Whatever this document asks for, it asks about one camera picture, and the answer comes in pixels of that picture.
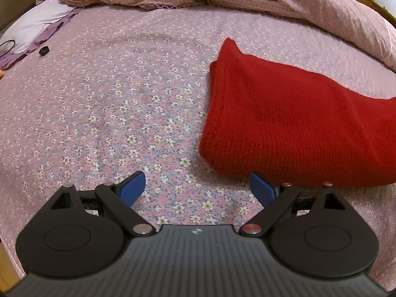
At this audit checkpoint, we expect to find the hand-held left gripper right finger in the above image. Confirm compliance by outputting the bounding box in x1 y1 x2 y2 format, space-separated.
239 173 348 236

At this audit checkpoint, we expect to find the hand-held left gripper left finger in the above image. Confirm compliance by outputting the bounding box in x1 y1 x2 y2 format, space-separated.
49 171 156 237

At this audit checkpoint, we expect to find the red knitted sweater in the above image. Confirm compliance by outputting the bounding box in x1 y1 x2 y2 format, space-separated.
199 38 396 189

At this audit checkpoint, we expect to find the pink floral bed sheet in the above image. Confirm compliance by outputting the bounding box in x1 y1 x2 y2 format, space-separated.
0 4 396 285

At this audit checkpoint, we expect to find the white pillow with purple trim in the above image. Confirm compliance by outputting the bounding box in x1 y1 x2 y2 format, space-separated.
0 0 82 69

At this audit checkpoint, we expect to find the pink floral quilt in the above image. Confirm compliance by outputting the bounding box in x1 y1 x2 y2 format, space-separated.
36 0 396 72

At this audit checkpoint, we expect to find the wooden bed frame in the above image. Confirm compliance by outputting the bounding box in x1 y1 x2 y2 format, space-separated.
0 241 21 289

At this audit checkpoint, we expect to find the black cable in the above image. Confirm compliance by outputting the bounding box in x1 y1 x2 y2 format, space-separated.
0 40 17 58

